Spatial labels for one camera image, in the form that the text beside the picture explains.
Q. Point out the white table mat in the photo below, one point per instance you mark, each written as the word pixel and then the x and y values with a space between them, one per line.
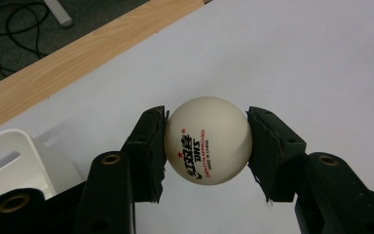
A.
pixel 272 58

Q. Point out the white table tennis ball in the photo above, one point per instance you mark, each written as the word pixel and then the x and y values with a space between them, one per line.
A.
pixel 214 130

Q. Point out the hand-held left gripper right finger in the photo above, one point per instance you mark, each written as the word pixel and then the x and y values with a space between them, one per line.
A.
pixel 274 152

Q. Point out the white metal stand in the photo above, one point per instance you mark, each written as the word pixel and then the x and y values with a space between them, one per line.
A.
pixel 60 14

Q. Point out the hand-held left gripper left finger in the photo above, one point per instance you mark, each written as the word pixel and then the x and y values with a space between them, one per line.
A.
pixel 146 152

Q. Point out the white plastic bin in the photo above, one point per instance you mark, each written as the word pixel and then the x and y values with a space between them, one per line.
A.
pixel 19 169

